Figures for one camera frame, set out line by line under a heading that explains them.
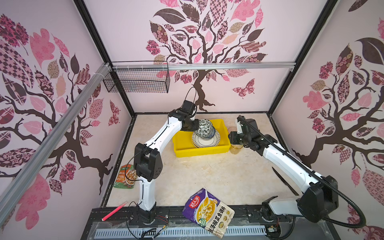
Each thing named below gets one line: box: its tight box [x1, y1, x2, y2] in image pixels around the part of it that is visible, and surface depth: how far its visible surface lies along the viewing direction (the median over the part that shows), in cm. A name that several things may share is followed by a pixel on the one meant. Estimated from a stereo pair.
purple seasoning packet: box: [182, 187, 235, 239], surface depth 76 cm
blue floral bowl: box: [195, 129, 216, 141], surface depth 92 cm
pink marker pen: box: [101, 202, 128, 222], surface depth 76 cm
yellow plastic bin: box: [172, 118, 231, 158], surface depth 99 cm
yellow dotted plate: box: [192, 129, 221, 148], surface depth 100 cm
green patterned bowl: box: [194, 119, 216, 139], surface depth 92 cm
